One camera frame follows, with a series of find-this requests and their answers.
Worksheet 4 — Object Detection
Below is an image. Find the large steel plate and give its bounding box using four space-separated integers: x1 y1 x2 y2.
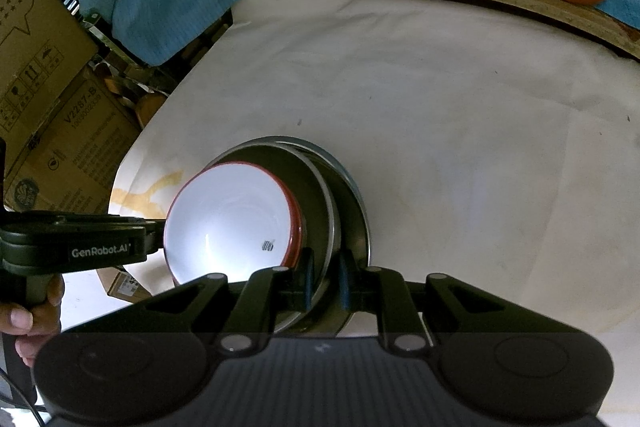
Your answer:
260 136 372 338

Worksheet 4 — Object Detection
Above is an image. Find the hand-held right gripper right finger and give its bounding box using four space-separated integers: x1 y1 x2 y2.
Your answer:
340 252 566 354

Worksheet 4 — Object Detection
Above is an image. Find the yellow object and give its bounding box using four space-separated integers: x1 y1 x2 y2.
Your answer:
135 94 168 128

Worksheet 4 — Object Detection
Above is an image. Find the person's left hand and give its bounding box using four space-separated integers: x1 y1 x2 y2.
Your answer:
0 277 66 368

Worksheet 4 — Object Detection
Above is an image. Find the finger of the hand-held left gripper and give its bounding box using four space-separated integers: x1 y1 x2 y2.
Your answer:
145 218 167 258

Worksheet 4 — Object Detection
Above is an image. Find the steel bowl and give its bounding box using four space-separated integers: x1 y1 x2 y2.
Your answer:
202 144 342 335

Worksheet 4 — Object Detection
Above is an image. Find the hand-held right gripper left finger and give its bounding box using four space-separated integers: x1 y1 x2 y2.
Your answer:
65 248 316 354

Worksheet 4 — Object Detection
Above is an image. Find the white table cover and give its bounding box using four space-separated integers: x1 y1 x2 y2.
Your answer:
107 0 640 338

